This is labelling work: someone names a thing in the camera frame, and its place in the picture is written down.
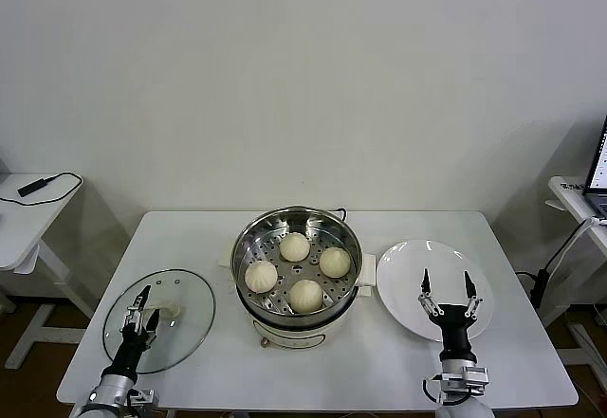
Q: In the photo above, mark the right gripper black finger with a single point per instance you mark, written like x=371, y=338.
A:
x=427, y=297
x=472, y=304

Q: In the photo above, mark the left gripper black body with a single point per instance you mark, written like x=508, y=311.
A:
x=127, y=354

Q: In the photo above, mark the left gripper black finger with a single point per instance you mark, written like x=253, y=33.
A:
x=134, y=316
x=152, y=324

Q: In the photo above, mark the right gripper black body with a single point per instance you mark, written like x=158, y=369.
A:
x=455, y=328

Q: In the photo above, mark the round glass pot lid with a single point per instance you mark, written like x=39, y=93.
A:
x=189, y=304

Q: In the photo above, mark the white steamed baozi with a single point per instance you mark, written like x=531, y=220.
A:
x=335, y=262
x=295, y=247
x=261, y=277
x=306, y=296

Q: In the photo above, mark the stainless steel steamer basket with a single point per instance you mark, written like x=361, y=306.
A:
x=341, y=295

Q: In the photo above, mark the stainless steel steamer pot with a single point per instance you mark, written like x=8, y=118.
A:
x=289, y=335

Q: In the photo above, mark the white round plate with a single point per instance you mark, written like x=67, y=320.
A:
x=403, y=285

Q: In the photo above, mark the white side table with adapter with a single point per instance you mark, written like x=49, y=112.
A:
x=23, y=233

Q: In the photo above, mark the white side table with laptop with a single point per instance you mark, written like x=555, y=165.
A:
x=566, y=200

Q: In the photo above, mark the printed label sticker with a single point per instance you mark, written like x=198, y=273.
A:
x=573, y=186

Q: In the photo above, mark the black power adapter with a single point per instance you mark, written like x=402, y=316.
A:
x=33, y=187

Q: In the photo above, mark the open laptop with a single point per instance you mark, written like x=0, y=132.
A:
x=598, y=171

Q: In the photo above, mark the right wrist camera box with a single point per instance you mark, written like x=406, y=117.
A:
x=476, y=374

